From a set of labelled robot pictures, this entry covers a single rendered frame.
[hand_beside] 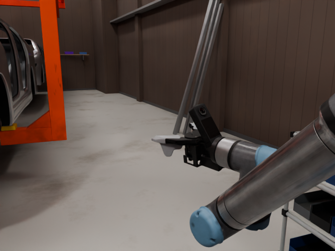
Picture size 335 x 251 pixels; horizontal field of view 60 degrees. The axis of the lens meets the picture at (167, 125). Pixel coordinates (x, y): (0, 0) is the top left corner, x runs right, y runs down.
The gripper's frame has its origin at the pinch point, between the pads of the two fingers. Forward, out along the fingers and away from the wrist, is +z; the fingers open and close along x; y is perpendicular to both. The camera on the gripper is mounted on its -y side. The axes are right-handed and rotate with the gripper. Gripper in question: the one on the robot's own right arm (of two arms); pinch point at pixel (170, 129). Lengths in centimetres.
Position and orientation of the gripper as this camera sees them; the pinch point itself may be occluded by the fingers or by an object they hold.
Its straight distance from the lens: 87.1
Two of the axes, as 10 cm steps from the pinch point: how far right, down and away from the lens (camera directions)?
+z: -6.4, -1.6, 7.5
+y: 1.0, 9.5, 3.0
